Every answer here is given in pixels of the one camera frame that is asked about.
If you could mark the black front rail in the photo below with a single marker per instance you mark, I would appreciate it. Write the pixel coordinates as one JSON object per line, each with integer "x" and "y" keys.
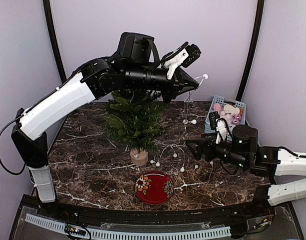
{"x": 231, "y": 213}

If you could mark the red floral plate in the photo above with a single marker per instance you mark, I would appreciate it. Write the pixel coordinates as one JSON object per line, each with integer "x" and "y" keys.
{"x": 154, "y": 188}

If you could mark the pink glitter bauble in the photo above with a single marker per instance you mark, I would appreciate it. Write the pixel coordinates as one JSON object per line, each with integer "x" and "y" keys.
{"x": 236, "y": 122}
{"x": 237, "y": 117}

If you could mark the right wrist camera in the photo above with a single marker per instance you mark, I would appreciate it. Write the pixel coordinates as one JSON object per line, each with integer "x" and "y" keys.
{"x": 220, "y": 125}

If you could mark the white felt ornament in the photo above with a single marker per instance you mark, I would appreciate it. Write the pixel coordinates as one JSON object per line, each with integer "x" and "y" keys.
{"x": 230, "y": 109}

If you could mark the small green christmas tree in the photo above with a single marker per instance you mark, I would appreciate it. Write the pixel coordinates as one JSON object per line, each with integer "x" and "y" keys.
{"x": 134, "y": 118}

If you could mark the white slotted cable duct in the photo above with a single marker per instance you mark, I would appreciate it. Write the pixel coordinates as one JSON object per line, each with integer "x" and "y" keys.
{"x": 95, "y": 233}

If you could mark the small circuit board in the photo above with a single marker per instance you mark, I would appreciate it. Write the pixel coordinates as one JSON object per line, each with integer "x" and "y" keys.
{"x": 70, "y": 229}

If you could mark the light blue plastic basket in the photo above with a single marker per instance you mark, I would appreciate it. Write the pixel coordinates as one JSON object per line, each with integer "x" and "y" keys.
{"x": 223, "y": 101}

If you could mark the pink fluffy pompom ornament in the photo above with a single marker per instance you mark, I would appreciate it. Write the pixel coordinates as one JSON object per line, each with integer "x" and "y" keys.
{"x": 217, "y": 107}

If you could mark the white ball string lights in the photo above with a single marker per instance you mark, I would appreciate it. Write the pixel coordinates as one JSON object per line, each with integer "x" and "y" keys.
{"x": 185, "y": 122}

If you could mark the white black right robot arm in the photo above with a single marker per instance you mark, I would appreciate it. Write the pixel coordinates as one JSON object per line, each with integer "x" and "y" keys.
{"x": 240, "y": 148}

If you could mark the pink felt ornament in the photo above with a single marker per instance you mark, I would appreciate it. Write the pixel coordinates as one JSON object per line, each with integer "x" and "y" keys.
{"x": 225, "y": 116}

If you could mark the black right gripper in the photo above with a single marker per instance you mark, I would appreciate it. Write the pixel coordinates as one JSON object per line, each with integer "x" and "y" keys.
{"x": 202, "y": 144}

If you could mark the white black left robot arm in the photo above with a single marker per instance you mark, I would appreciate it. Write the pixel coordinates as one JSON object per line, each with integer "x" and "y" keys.
{"x": 135, "y": 65}

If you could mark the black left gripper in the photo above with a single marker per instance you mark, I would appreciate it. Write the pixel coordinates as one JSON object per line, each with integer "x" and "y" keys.
{"x": 179, "y": 85}

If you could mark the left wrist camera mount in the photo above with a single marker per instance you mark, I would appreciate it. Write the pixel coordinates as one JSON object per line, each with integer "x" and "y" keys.
{"x": 184, "y": 56}

